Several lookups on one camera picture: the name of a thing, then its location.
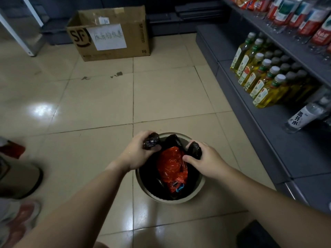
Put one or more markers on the person's right hand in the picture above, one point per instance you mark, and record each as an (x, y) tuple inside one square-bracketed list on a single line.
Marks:
[(209, 165)]

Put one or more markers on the person's left hand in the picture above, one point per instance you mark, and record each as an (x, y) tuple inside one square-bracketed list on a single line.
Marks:
[(133, 157)]

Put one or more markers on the person's left thumb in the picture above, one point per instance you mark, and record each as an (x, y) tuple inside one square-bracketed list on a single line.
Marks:
[(152, 153)]

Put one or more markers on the person's right thumb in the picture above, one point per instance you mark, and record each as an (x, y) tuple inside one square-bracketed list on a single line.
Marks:
[(190, 160)]

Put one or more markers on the black trash bag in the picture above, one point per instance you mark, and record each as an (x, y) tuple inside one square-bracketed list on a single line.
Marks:
[(151, 182)]

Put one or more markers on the person's right forearm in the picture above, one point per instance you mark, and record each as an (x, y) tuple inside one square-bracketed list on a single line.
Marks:
[(271, 211)]

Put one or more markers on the person's left forearm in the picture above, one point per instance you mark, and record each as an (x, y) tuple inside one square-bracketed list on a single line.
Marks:
[(77, 214)]

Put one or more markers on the crumpled red plastic wrapper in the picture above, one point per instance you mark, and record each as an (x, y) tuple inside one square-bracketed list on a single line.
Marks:
[(171, 165)]

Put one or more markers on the small blue plastic piece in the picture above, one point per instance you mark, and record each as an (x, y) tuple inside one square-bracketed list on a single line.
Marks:
[(180, 187)]

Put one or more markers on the grey round trash bin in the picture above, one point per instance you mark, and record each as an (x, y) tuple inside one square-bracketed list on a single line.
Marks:
[(192, 191)]

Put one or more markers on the grey metal shelf unit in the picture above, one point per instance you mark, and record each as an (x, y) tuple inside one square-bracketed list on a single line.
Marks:
[(284, 152)]

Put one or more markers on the black shoe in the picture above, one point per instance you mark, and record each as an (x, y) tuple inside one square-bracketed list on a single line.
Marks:
[(256, 236)]

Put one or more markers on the row of yellow tea bottles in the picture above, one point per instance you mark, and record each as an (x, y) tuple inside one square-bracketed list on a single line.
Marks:
[(261, 80)]

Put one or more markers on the brown cardboard box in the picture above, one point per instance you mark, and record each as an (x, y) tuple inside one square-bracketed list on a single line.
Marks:
[(134, 38)]

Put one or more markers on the clear white-label water bottle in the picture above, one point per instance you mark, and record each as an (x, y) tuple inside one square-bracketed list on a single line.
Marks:
[(303, 117)]

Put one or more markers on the white handwritten paper sheet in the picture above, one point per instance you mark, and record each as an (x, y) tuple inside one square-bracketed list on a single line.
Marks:
[(107, 37)]

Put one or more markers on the khaki trouser leg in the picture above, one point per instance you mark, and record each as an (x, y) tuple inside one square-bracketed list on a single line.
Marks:
[(18, 178)]

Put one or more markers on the red shoe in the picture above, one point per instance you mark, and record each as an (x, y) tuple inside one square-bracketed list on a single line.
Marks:
[(11, 149)]

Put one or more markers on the small white shipping label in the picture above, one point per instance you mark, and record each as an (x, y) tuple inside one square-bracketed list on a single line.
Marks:
[(104, 20)]

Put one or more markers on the stack of dark shelf boards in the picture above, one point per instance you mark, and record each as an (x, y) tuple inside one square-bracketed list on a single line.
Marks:
[(199, 10)]

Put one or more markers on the pink red sneaker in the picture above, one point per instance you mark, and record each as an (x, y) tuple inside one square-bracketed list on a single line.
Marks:
[(18, 222)]

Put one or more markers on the orange snack packets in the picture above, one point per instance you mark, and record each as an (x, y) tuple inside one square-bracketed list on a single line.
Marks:
[(241, 2)]

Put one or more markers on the row of red-label water bottles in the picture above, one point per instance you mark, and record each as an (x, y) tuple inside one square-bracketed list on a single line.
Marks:
[(297, 18)]

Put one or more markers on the white metal frame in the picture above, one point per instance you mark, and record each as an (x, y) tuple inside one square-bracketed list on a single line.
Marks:
[(22, 30)]

